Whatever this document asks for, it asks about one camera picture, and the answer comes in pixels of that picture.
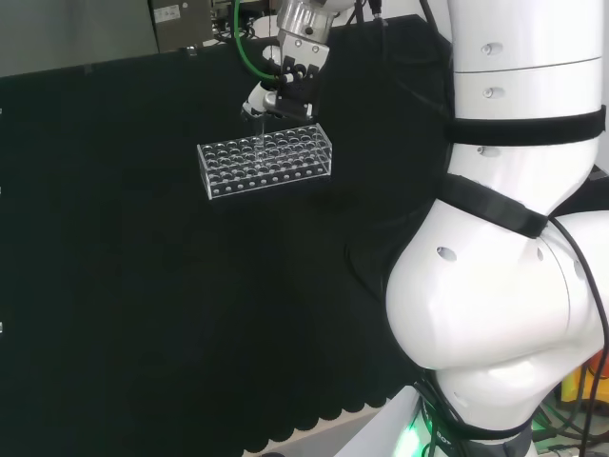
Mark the green cable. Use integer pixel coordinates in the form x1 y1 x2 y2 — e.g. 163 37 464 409
232 0 281 81

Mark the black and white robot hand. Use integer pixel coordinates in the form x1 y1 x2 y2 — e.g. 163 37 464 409
240 29 332 123

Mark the clear plastic test tube rack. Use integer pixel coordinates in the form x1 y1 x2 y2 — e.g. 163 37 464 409
196 123 333 201

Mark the black bench cloth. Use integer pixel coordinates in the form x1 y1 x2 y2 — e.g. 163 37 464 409
0 13 458 457

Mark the yellow stop button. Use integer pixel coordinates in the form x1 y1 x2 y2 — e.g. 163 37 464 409
560 368 591 401

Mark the grey metal cabinet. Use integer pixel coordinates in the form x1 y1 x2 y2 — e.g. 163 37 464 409
0 0 161 78

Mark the black cable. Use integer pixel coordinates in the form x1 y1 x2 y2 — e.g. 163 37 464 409
366 0 387 28
546 216 609 439

